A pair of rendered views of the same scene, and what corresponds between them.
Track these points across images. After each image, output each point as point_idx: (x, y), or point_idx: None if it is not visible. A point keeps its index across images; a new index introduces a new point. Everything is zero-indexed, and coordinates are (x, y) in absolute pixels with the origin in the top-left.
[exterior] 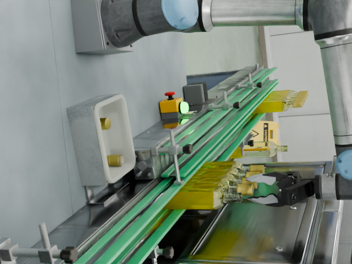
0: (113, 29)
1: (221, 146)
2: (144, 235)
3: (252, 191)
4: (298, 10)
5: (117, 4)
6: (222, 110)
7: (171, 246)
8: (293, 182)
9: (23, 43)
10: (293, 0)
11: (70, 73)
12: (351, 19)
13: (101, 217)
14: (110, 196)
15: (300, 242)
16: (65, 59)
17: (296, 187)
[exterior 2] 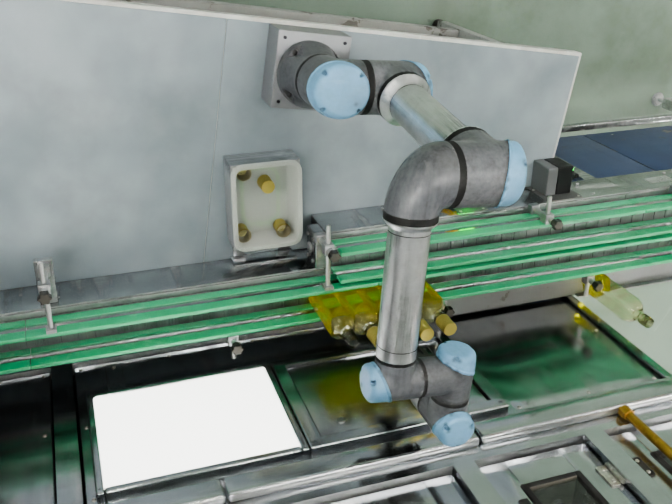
0: (282, 87)
1: (541, 268)
2: (249, 319)
3: None
4: None
5: (290, 61)
6: (539, 220)
7: (239, 345)
8: None
9: (167, 83)
10: (442, 138)
11: (242, 118)
12: (414, 208)
13: (203, 279)
14: (253, 262)
15: (364, 431)
16: (236, 104)
17: None
